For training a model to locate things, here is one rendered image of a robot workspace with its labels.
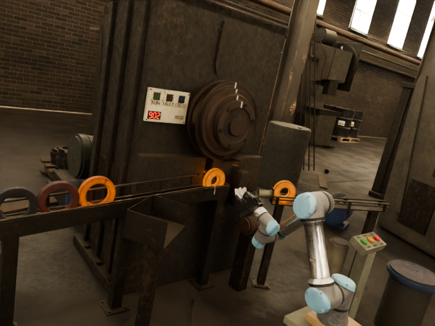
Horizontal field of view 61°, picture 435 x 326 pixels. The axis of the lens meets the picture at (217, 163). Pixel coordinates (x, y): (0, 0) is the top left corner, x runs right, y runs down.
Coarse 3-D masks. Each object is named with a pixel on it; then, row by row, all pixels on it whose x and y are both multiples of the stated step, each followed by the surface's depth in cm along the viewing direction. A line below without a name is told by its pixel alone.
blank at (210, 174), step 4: (212, 168) 229; (216, 168) 230; (208, 172) 226; (212, 172) 226; (216, 172) 228; (220, 172) 230; (204, 176) 227; (208, 176) 225; (212, 176) 227; (216, 176) 233; (220, 176) 231; (224, 176) 233; (204, 180) 226; (208, 180) 226; (216, 180) 234; (220, 180) 232; (224, 180) 234; (204, 184) 227; (208, 184) 227; (212, 184) 233; (216, 184) 232; (220, 184) 233
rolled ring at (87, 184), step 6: (90, 180) 179; (96, 180) 181; (102, 180) 183; (108, 180) 185; (84, 186) 179; (90, 186) 180; (108, 186) 186; (114, 186) 188; (78, 192) 180; (84, 192) 179; (108, 192) 189; (114, 192) 189; (84, 198) 180; (108, 198) 188; (114, 198) 190; (84, 204) 181; (90, 204) 183
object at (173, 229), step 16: (128, 208) 168; (144, 208) 185; (160, 208) 191; (176, 208) 188; (128, 224) 168; (144, 224) 165; (160, 224) 163; (176, 224) 188; (144, 240) 167; (160, 240) 164; (160, 256) 185; (144, 272) 185; (144, 288) 186; (144, 304) 188; (128, 320) 201; (144, 320) 190
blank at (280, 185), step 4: (284, 180) 247; (276, 184) 246; (280, 184) 245; (284, 184) 245; (288, 184) 246; (292, 184) 246; (276, 188) 246; (280, 188) 246; (288, 188) 246; (292, 188) 247; (276, 192) 246; (288, 192) 250; (292, 192) 247; (284, 196) 249; (288, 196) 248; (292, 196) 248
